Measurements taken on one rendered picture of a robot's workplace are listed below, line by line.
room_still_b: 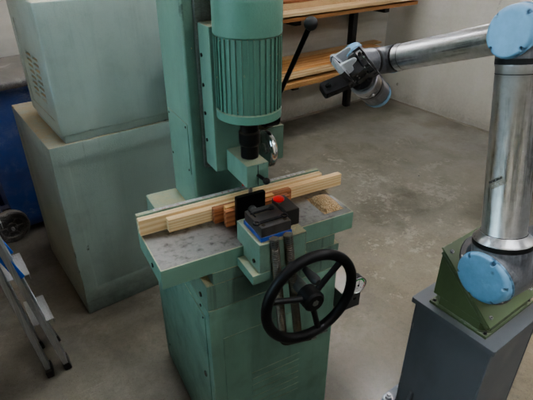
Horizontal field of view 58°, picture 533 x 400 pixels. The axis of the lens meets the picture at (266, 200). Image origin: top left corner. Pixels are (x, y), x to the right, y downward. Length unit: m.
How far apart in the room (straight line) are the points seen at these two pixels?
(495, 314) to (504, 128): 0.63
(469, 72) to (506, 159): 3.52
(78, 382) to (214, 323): 0.97
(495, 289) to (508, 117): 0.43
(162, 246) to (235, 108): 0.42
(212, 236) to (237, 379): 0.52
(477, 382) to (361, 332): 0.74
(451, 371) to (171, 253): 1.03
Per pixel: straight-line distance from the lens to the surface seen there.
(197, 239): 1.34
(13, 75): 2.89
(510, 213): 1.33
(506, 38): 1.25
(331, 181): 1.58
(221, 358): 1.54
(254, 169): 1.34
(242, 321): 1.47
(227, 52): 1.22
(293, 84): 3.88
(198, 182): 1.56
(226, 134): 1.42
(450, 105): 4.93
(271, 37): 1.21
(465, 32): 1.53
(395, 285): 2.65
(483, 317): 1.63
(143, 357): 2.28
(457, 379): 1.82
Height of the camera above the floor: 1.66
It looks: 30 degrees down
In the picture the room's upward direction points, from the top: straight up
